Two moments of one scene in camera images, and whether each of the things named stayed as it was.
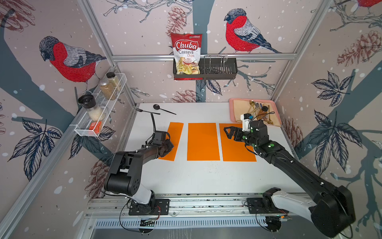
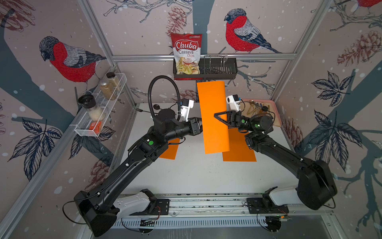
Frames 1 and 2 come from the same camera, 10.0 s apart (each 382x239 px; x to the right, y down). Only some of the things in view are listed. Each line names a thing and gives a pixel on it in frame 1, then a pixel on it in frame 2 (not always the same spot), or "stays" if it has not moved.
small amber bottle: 264,110 stays
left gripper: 170,146 -> 194,127
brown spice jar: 107,91 stays
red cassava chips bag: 187,49 stays
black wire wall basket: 212,67 stays
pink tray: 260,109 stays
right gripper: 238,131 -> 236,121
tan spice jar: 114,80 stays
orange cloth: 202,143 -> 212,98
